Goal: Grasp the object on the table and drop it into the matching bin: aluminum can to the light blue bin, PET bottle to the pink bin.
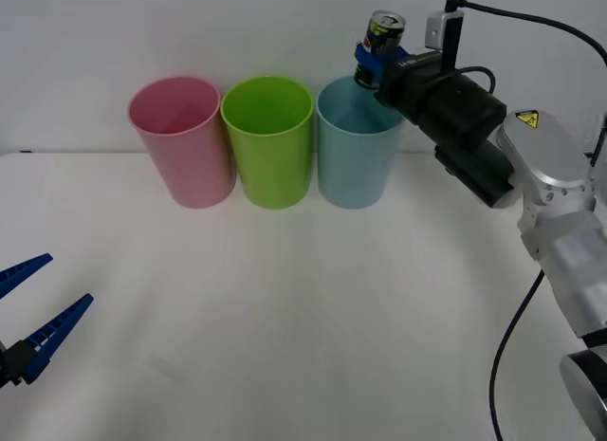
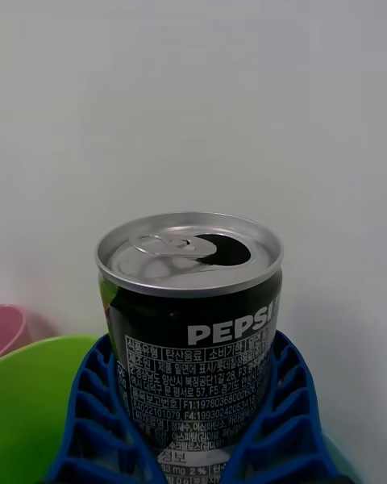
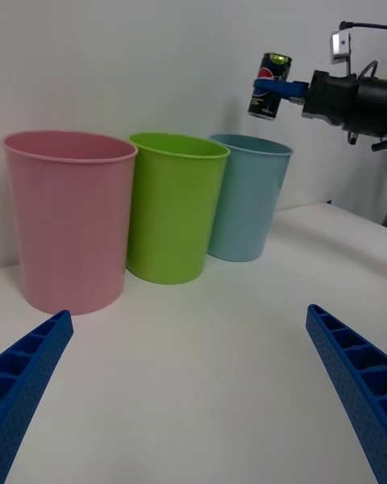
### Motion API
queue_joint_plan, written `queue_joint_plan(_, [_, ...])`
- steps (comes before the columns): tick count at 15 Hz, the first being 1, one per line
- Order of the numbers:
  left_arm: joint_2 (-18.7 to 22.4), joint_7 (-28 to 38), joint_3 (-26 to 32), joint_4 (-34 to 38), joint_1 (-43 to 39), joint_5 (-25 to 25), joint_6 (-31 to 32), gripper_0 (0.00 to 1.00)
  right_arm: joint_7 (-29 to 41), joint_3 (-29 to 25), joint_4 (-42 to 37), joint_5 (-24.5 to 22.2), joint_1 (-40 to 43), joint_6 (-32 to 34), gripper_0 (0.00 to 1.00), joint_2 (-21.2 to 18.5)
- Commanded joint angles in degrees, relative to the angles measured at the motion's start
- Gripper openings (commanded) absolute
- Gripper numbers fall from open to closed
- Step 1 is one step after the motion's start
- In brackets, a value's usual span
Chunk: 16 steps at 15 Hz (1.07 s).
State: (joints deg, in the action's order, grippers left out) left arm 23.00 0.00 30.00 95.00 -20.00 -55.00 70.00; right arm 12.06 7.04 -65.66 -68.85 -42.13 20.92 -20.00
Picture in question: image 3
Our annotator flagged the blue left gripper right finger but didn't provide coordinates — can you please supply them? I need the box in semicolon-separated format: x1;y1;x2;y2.
305;304;387;484

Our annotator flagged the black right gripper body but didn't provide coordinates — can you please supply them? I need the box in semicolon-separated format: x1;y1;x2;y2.
301;69;360;131

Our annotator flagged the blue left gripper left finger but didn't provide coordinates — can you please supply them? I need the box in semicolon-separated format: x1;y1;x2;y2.
0;310;75;484

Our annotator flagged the black drink can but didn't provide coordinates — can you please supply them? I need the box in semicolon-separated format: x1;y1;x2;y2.
247;52;293;122

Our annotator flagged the pale blue plastic waste bin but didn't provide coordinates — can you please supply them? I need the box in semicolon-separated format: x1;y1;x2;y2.
207;134;294;263

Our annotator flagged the pink plastic waste bin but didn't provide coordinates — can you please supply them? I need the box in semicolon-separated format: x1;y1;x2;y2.
0;130;139;316

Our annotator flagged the green plastic waste bin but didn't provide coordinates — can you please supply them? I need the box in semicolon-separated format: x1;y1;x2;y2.
126;131;231;286

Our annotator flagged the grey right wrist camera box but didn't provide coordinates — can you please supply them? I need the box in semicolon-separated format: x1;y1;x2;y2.
330;29;355;66

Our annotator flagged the black camera cable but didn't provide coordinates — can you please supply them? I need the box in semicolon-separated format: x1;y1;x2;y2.
338;20;387;81

